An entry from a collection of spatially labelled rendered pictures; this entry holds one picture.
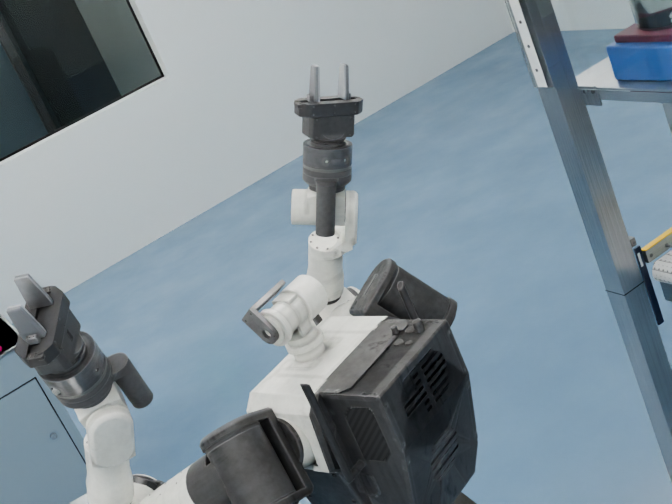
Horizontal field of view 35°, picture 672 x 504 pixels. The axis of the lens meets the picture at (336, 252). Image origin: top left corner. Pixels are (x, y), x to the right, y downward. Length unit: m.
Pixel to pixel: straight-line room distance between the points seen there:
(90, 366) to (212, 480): 0.25
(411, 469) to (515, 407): 2.09
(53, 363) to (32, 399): 2.49
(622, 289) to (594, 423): 1.12
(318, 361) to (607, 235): 0.90
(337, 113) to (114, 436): 0.68
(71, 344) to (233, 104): 5.58
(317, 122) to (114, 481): 0.69
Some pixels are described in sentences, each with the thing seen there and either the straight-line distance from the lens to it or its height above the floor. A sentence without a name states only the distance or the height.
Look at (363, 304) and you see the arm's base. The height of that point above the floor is 1.23.
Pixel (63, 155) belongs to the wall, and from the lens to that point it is 6.68.
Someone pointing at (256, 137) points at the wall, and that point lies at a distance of 7.10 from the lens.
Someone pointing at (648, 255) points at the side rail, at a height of 0.86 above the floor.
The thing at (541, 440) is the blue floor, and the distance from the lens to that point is 3.51.
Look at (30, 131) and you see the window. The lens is 6.73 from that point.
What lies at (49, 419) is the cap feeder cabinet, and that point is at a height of 0.46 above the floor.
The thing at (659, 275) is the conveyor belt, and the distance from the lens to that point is 2.46.
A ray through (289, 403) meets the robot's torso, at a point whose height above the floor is 1.22.
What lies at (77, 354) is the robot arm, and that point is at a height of 1.46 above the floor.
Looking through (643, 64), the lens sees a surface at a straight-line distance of 2.03.
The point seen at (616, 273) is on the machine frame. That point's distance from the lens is 2.43.
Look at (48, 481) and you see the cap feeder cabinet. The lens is 4.09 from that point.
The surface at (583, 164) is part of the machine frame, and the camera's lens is 2.32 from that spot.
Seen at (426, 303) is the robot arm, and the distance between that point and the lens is 1.84.
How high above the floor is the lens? 1.98
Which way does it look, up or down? 21 degrees down
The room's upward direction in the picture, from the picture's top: 24 degrees counter-clockwise
